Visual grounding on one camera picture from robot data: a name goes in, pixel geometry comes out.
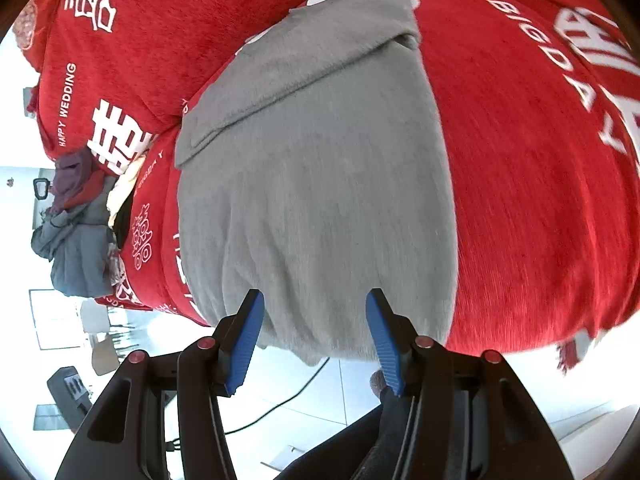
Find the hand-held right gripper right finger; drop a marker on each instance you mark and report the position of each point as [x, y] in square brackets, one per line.
[385, 345]

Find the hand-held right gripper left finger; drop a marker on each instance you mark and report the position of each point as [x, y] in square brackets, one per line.
[242, 345]

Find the grey knit sweater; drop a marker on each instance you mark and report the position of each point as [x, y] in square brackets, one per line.
[310, 210]

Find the wooden chair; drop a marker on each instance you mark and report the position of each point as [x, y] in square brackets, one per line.
[106, 355]

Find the white chair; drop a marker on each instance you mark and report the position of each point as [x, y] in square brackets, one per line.
[95, 317]

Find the black cloth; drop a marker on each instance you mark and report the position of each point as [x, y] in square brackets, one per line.
[122, 230]

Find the black floor device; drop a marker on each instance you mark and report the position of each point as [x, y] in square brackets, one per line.
[70, 395]

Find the grey-blue garment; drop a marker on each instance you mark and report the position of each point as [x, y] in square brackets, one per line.
[75, 260]

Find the glass window pane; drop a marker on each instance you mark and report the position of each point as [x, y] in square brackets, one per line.
[55, 320]

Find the cream cloth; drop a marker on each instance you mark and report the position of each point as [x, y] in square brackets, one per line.
[120, 195]

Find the red printed sofa cover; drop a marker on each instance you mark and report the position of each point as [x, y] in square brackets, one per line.
[525, 185]

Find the dark red cloth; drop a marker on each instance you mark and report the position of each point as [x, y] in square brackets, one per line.
[92, 193]

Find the purple cloth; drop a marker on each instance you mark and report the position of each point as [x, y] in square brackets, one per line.
[75, 175]

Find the red embroidered cushion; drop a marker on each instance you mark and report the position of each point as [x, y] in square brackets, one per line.
[30, 35]

